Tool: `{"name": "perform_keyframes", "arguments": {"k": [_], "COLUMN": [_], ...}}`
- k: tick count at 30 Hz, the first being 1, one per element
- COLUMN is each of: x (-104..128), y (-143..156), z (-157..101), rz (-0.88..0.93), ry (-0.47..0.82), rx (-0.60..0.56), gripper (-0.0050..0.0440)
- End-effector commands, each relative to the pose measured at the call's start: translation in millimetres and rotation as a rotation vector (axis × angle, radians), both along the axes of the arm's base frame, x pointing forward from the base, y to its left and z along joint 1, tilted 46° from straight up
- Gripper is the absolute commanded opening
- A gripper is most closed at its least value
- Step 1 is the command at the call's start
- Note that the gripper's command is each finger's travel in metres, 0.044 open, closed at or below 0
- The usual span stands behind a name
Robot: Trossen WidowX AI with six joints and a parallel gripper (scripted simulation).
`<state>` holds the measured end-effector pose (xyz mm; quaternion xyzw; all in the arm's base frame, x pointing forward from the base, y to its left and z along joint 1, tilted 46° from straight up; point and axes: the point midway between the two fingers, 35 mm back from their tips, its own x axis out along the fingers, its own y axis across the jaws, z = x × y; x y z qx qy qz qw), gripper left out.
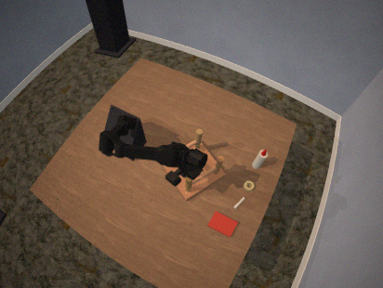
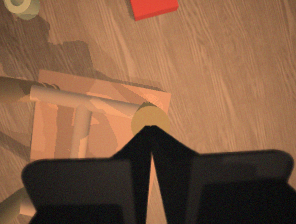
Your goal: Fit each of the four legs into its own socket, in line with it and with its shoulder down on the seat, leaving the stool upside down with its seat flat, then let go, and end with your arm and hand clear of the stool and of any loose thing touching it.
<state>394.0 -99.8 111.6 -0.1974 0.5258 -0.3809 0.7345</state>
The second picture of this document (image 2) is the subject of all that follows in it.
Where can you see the red rectangular block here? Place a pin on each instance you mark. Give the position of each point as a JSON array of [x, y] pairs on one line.
[[143, 9]]

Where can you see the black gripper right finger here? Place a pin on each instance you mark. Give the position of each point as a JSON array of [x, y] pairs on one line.
[[181, 173]]

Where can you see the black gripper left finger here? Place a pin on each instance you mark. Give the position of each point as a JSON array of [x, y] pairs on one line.
[[111, 180]]

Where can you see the beige roll of masking tape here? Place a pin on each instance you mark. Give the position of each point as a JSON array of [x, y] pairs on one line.
[[28, 10]]

